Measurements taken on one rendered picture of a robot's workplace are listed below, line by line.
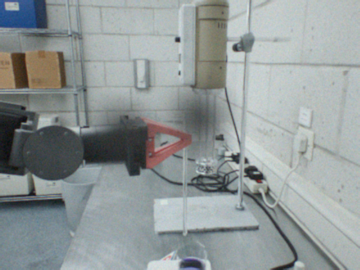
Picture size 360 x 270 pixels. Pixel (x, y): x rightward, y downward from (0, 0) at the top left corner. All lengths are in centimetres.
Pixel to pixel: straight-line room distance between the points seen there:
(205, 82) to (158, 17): 211
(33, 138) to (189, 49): 56
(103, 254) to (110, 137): 47
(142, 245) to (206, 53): 53
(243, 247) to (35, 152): 63
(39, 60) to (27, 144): 230
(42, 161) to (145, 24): 260
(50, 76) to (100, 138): 223
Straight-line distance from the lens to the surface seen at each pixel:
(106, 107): 293
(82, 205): 221
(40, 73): 264
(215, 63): 83
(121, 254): 83
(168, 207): 100
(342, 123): 86
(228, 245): 85
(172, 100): 291
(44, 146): 34
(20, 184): 286
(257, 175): 116
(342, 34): 88
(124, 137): 41
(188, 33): 83
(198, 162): 90
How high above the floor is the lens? 122
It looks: 14 degrees down
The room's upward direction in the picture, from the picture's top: straight up
